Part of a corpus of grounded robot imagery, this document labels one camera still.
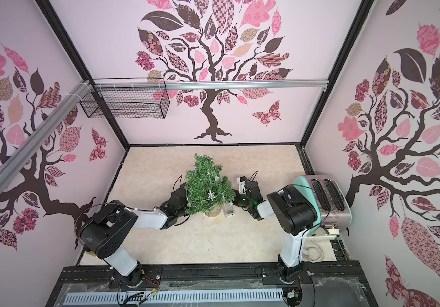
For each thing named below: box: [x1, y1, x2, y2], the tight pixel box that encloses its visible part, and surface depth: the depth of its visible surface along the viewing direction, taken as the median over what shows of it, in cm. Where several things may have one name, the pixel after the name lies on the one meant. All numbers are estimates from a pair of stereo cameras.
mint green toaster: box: [293, 174, 353, 237], surface depth 81 cm
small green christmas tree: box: [184, 153, 236, 218], surface depth 71 cm
